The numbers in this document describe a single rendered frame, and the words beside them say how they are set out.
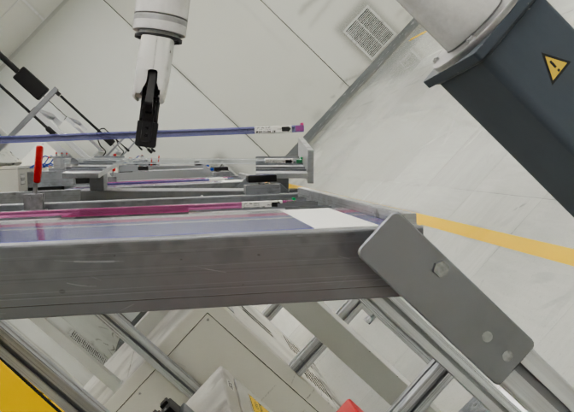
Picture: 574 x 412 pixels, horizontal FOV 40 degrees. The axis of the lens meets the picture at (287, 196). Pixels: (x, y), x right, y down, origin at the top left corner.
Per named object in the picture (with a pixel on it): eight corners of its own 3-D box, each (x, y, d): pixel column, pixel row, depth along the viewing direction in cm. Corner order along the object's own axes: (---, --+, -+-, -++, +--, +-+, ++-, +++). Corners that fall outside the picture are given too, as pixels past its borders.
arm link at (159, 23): (136, 19, 128) (133, 37, 128) (132, 8, 119) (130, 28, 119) (187, 26, 129) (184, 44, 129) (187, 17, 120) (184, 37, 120)
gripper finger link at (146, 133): (139, 103, 123) (134, 145, 124) (138, 102, 120) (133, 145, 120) (160, 106, 124) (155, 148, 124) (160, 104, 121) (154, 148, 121)
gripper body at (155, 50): (137, 32, 128) (129, 101, 129) (133, 22, 118) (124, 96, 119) (183, 39, 129) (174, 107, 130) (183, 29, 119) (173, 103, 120)
